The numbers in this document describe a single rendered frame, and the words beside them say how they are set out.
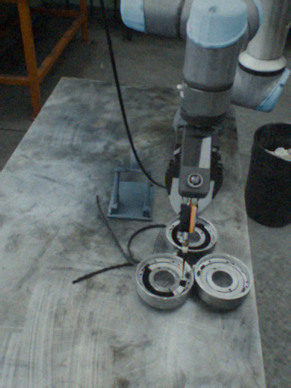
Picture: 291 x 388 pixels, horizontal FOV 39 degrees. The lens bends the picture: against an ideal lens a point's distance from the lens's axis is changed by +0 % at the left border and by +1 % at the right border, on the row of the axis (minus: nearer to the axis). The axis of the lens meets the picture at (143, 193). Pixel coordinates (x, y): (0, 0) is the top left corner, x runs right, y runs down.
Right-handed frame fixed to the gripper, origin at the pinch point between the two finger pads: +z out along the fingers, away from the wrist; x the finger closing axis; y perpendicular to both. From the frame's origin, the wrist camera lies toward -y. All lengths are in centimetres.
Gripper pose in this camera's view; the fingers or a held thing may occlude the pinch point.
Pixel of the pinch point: (188, 211)
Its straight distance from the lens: 75.2
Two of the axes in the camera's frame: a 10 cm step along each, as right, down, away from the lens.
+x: -10.0, -0.8, 0.2
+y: 0.7, -6.4, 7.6
